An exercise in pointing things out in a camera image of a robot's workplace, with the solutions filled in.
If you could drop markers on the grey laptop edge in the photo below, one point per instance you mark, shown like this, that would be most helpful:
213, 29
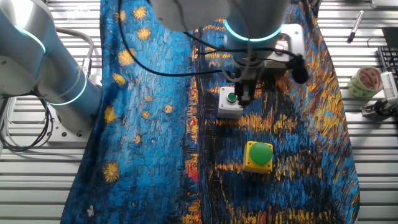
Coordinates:
384, 3

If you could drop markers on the silver camera on stand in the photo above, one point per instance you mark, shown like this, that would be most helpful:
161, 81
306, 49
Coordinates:
390, 87

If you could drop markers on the metal camera stand clamp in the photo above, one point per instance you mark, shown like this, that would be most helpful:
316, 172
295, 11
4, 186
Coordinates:
370, 111

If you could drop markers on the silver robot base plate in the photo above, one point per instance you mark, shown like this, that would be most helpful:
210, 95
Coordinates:
66, 137

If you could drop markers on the grey box red button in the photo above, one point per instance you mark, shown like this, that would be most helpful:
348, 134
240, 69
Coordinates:
275, 63

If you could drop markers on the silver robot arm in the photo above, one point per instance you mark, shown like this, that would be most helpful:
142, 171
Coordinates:
31, 62

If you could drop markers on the silver black pen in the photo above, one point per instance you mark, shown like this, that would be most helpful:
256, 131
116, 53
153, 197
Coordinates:
357, 24

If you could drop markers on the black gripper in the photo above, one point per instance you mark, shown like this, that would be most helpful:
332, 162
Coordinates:
245, 76

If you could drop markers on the dark grey flat device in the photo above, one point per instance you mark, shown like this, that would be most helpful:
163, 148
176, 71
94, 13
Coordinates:
391, 36

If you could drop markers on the silver wrist mounting bracket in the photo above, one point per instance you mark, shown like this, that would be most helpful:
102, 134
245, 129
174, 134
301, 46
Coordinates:
295, 37

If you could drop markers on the black keyboard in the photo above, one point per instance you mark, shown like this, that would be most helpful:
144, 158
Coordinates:
388, 57

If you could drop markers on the yellow box green mushroom button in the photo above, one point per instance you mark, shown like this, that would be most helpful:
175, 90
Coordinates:
260, 153

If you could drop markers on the clear tape roll red print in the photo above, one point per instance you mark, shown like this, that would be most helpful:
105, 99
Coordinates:
353, 87

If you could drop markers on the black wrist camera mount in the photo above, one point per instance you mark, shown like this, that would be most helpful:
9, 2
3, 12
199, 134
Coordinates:
299, 73

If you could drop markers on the grey box small green button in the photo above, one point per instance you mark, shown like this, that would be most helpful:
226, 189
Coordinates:
224, 109

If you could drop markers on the starry night painted cloth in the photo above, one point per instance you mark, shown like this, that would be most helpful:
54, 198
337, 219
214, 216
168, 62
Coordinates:
149, 124

